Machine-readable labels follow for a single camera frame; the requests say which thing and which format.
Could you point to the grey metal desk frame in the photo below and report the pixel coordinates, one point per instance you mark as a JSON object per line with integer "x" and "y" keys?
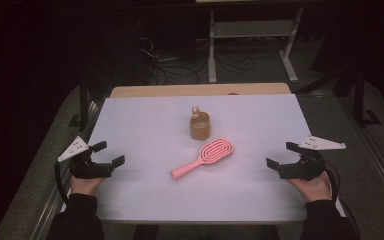
{"x": 251, "y": 29}

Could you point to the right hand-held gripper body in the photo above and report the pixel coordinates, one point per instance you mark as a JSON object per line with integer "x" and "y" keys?
{"x": 305, "y": 168}

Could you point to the black metal stand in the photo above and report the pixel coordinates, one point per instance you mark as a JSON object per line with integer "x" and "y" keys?
{"x": 84, "y": 100}
{"x": 360, "y": 96}

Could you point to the pink hairbrush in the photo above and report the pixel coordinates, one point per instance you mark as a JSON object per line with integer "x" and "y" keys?
{"x": 213, "y": 151}

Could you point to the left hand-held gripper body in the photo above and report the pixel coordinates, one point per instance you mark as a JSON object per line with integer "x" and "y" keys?
{"x": 86, "y": 170}

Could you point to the person's left hand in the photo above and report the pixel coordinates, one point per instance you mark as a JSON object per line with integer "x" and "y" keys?
{"x": 84, "y": 186}

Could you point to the tan pouch with bear charm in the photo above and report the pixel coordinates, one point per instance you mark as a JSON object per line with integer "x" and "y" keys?
{"x": 200, "y": 128}

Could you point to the person's right hand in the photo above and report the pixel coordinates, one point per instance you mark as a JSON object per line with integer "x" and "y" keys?
{"x": 315, "y": 190}

